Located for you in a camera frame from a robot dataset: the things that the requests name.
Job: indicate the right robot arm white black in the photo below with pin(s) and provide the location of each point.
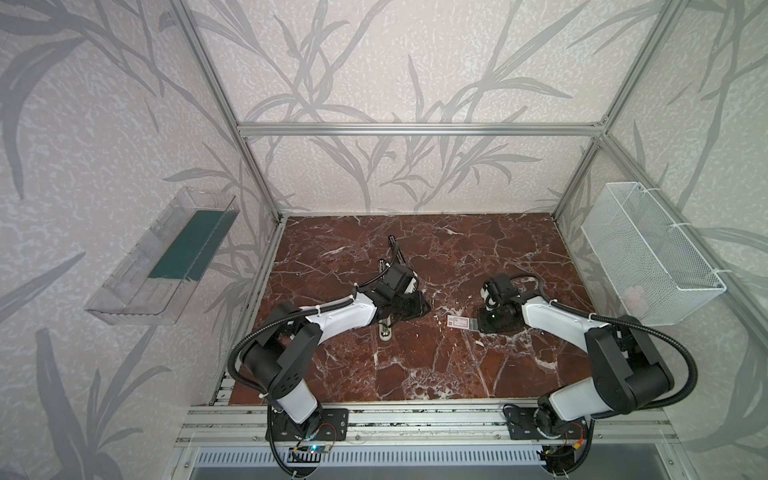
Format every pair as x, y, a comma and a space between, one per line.
627, 370

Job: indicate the clear plastic wall bin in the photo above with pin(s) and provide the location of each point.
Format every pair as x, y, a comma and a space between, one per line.
155, 281

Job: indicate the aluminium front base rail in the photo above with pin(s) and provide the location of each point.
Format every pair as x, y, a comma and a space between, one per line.
450, 422

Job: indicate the aluminium frame post left rear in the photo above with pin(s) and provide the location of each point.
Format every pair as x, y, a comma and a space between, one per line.
187, 25

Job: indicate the white wire mesh basket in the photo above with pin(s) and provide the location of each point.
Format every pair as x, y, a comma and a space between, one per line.
660, 277

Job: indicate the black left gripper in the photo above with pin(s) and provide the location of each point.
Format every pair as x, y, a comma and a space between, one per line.
411, 303

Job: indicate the aluminium frame post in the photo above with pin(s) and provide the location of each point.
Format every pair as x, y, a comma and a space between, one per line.
187, 25
668, 17

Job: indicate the aluminium rear cross bar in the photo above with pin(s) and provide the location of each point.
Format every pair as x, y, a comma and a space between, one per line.
253, 129

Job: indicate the aluminium frame post right rear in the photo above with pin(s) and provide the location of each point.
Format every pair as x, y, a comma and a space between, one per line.
668, 17

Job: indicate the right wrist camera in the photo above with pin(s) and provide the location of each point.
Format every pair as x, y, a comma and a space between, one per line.
497, 291

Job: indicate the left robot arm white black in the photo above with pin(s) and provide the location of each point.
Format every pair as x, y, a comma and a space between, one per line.
274, 359

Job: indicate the white red staple box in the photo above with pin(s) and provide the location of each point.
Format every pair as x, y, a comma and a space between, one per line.
462, 323

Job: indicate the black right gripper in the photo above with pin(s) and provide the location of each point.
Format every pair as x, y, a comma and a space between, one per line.
494, 321

